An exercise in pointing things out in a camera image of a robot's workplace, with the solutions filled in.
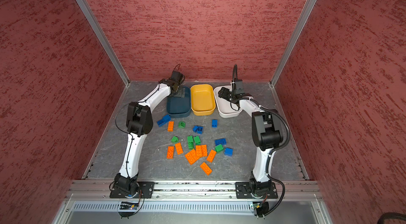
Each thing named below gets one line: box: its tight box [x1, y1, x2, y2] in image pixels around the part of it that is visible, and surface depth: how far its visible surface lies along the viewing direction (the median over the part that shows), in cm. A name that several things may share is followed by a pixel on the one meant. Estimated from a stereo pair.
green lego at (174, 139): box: [170, 135, 179, 144], surface depth 91 cm
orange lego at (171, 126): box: [167, 120, 175, 133], surface depth 96 cm
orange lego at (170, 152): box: [167, 145, 174, 160], surface depth 87 cm
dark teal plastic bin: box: [166, 86, 191, 118], surface depth 104 cm
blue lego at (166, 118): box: [162, 114, 172, 123], surface depth 101 cm
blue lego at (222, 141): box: [214, 138, 227, 147], surface depth 91 cm
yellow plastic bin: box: [190, 84, 217, 116], surface depth 111 cm
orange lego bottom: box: [199, 161, 213, 176], surface depth 83 cm
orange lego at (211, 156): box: [206, 149, 217, 163], surface depth 87 cm
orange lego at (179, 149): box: [174, 142, 184, 155], surface depth 89 cm
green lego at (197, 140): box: [193, 135, 201, 145], surface depth 90 cm
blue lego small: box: [211, 119, 218, 128], surface depth 100 cm
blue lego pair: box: [192, 125, 204, 135], surface depth 94 cm
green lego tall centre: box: [187, 135, 195, 150], surface depth 89 cm
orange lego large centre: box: [185, 148, 200, 166], surface depth 86 cm
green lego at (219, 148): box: [214, 143, 225, 153], surface depth 87 cm
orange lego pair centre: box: [195, 144, 208, 158], surface depth 87 cm
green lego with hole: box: [178, 120, 186, 129], surface depth 97 cm
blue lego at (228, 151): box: [224, 147, 234, 157], surface depth 88 cm
